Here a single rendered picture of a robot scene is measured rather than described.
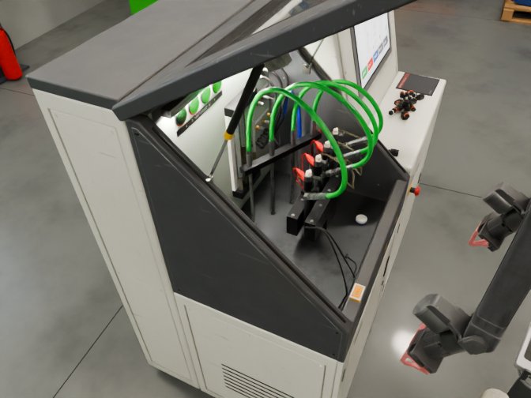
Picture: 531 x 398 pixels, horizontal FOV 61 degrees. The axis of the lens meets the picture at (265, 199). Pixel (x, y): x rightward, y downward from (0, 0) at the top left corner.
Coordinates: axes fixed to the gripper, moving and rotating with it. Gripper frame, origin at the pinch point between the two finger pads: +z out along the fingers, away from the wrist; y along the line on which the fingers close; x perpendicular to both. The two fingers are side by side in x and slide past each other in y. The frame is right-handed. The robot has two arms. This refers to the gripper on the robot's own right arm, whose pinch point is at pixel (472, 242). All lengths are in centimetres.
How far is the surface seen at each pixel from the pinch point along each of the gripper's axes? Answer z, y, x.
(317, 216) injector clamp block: 20.9, 16.0, -37.5
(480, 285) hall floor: 86, -76, 51
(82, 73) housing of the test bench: -5, 53, -101
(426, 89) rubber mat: 22, -78, -41
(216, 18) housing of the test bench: -7, 10, -98
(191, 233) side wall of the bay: 15, 54, -58
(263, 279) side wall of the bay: 13, 49, -37
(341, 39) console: -6, -23, -71
